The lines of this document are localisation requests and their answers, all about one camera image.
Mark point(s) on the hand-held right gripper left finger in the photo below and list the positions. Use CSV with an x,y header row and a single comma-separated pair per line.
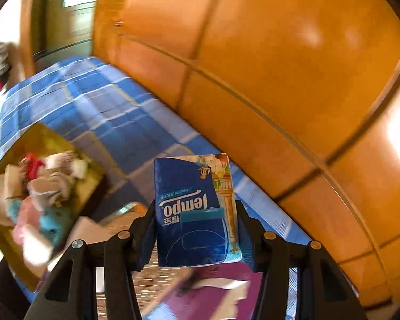
x,y
146,236

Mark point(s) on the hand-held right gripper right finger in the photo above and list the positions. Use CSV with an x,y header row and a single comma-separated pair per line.
x,y
248,240

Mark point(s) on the blue tissue packet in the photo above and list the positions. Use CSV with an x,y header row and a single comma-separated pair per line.
x,y
190,213

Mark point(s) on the blue plush toy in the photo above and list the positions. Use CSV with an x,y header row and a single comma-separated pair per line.
x,y
53,223

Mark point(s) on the pink cloth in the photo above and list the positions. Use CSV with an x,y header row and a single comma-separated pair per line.
x,y
26,213

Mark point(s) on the red plush toy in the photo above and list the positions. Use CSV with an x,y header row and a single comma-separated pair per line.
x,y
33,166

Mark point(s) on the ornate metallic tissue box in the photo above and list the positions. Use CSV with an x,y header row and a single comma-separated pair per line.
x,y
160,283

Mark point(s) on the purple carton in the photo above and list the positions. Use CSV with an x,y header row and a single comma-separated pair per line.
x,y
186,303

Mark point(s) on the blue plaid tablecloth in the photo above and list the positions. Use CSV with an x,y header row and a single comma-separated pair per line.
x,y
120,133

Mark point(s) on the wooden wardrobe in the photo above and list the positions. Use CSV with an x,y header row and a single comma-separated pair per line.
x,y
270,56

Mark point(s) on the wooden door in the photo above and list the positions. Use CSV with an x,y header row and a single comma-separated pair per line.
x,y
70,23

